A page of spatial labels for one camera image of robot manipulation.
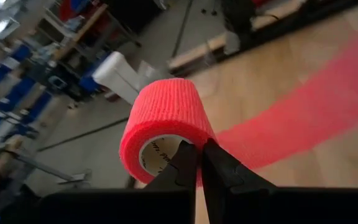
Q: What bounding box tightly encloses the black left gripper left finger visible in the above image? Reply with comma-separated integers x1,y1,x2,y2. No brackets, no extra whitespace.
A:
144,139,199,224

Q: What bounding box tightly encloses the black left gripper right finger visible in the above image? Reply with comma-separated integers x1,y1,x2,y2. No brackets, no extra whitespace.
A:
200,138,277,224

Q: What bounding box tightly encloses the pink bandage roll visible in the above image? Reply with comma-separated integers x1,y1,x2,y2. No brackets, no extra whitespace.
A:
119,12,358,187

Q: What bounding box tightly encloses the white floor stand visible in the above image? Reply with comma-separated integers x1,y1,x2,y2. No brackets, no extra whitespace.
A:
91,51,150,106

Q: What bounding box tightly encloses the shelf rack with blue bins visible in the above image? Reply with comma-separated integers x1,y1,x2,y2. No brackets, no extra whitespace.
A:
0,40,55,147

